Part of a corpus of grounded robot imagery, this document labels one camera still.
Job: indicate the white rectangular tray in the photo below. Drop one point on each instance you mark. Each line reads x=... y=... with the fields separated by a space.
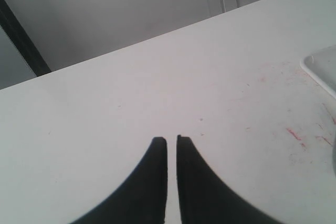
x=320 y=66

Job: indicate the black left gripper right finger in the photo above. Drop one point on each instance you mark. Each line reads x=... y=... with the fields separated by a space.
x=203 y=196

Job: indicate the black vertical post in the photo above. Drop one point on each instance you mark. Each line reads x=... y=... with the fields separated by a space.
x=22 y=42

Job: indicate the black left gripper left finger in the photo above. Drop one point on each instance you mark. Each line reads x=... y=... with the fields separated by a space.
x=141 y=198

